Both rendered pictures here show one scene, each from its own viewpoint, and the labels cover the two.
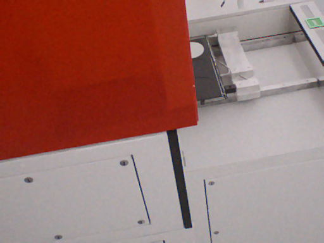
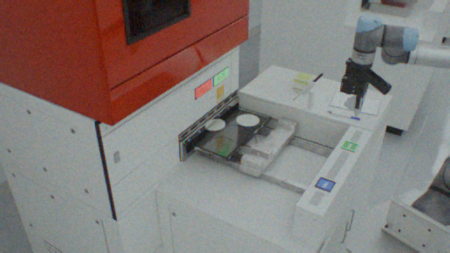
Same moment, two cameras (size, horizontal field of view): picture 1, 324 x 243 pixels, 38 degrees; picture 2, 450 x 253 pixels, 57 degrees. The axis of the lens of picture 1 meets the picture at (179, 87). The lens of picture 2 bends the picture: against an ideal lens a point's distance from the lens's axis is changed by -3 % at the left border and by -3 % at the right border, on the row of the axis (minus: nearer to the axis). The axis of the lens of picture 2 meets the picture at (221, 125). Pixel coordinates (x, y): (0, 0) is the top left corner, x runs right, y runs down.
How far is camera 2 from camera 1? 89 cm
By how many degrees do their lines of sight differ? 29
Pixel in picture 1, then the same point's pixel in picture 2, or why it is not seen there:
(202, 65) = (241, 133)
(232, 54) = (274, 139)
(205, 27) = (274, 111)
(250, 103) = (251, 179)
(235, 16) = (301, 112)
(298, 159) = (240, 237)
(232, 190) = (189, 232)
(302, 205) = not seen: outside the picture
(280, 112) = (263, 197)
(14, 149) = (22, 83)
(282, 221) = not seen: outside the picture
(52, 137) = (38, 85)
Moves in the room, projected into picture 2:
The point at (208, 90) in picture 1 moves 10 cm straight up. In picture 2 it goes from (222, 148) to (222, 127)
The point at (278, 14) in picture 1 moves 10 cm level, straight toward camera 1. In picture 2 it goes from (338, 130) to (323, 139)
